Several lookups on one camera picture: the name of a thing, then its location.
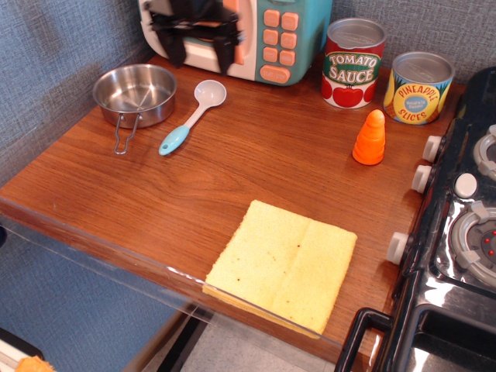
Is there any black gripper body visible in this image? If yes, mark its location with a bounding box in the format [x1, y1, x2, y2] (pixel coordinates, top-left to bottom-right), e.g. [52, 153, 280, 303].
[143, 0, 240, 41]

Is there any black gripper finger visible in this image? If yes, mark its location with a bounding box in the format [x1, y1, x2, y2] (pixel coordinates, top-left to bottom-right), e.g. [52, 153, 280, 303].
[157, 30, 187, 68]
[213, 36, 239, 76]

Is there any small stainless steel pot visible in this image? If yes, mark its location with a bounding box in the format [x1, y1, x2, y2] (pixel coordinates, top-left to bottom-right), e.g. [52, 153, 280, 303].
[92, 64, 177, 155]

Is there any toy microwave teal and white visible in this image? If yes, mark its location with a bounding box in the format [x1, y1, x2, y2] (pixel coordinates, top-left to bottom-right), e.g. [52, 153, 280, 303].
[139, 1, 332, 86]

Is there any tomato sauce can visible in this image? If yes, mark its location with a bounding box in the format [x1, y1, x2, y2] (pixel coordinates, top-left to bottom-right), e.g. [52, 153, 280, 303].
[321, 18, 387, 109]

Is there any orange toy carrot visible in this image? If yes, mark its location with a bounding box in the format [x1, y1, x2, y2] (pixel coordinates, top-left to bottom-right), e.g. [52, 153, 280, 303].
[352, 109, 386, 166]

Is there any pineapple slices can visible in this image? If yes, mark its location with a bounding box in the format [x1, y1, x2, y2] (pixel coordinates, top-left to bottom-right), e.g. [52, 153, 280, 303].
[383, 51, 455, 125]

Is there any yellow sponge cloth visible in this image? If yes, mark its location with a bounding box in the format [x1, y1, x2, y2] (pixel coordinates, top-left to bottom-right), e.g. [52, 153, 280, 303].
[202, 200, 357, 339]

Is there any clear acrylic table guard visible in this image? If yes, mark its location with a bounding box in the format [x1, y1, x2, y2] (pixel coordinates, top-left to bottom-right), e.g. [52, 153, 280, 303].
[1, 217, 334, 371]

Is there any black toy stove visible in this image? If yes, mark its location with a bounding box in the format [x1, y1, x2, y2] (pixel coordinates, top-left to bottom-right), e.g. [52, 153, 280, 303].
[336, 67, 495, 371]

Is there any orange striped object at corner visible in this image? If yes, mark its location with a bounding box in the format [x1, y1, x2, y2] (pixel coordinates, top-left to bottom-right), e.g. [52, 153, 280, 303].
[1, 356, 55, 372]

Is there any white spoon with teal handle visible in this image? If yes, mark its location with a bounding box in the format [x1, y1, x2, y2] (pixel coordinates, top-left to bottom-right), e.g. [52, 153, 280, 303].
[158, 80, 227, 156]

